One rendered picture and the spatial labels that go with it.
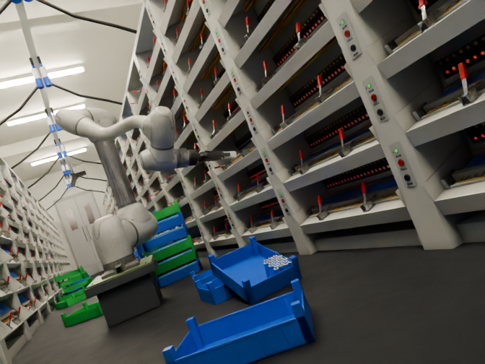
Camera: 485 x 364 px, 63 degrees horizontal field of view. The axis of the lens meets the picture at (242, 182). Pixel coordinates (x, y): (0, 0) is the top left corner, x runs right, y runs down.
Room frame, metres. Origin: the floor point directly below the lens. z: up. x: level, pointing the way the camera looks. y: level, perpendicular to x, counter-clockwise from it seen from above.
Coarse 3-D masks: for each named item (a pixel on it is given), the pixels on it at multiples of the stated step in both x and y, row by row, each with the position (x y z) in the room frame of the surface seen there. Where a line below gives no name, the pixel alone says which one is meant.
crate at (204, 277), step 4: (192, 272) 1.94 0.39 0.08; (204, 272) 1.97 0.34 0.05; (208, 272) 1.97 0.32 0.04; (212, 272) 1.98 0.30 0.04; (192, 276) 1.94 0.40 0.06; (196, 276) 1.77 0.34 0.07; (200, 276) 1.96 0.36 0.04; (204, 276) 1.97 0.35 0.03; (208, 276) 1.78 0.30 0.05; (212, 276) 1.78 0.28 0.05; (196, 280) 1.77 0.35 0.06; (200, 280) 1.77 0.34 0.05; (204, 280) 1.77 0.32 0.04; (208, 280) 1.78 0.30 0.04; (196, 288) 1.88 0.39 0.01
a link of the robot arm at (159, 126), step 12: (156, 108) 1.61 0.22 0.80; (168, 108) 1.63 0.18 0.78; (84, 120) 1.86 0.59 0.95; (132, 120) 1.69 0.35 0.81; (144, 120) 1.64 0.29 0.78; (156, 120) 1.60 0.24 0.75; (168, 120) 1.61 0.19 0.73; (84, 132) 1.85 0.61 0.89; (96, 132) 1.83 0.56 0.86; (108, 132) 1.79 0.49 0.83; (120, 132) 1.76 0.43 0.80; (144, 132) 1.66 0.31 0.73; (156, 132) 1.62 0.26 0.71; (168, 132) 1.63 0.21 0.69; (156, 144) 1.66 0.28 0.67; (168, 144) 1.67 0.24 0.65
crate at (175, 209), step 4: (176, 200) 2.55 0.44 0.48; (172, 204) 2.72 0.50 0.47; (176, 204) 2.55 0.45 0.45; (168, 208) 2.53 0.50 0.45; (172, 208) 2.54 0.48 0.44; (176, 208) 2.54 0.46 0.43; (156, 212) 2.50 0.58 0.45; (160, 212) 2.51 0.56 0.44; (164, 212) 2.51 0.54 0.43; (168, 212) 2.52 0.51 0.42; (172, 212) 2.53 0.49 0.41; (176, 212) 2.54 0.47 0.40; (156, 216) 2.50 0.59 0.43; (160, 216) 2.51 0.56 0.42; (164, 216) 2.51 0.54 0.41; (168, 216) 2.57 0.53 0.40
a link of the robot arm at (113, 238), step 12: (108, 216) 1.89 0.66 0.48; (96, 228) 1.87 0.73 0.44; (108, 228) 1.86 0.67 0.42; (120, 228) 1.89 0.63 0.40; (132, 228) 1.97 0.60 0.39; (96, 240) 1.86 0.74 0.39; (108, 240) 1.85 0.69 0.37; (120, 240) 1.87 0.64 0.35; (132, 240) 1.94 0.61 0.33; (108, 252) 1.85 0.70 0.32; (120, 252) 1.86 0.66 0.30; (132, 252) 1.93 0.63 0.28
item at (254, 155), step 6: (252, 138) 1.74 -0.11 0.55; (252, 144) 2.16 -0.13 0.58; (240, 150) 2.31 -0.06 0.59; (246, 156) 1.86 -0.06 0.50; (252, 156) 1.82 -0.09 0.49; (258, 156) 1.77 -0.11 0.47; (222, 162) 2.31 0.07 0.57; (240, 162) 1.95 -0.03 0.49; (246, 162) 1.90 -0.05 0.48; (252, 162) 1.86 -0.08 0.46; (216, 168) 2.29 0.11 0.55; (222, 168) 2.30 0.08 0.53; (228, 168) 2.11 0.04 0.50; (234, 168) 2.05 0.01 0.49; (240, 168) 1.99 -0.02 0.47; (216, 174) 2.29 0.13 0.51; (222, 174) 2.22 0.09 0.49; (228, 174) 2.15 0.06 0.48; (222, 180) 2.27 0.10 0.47
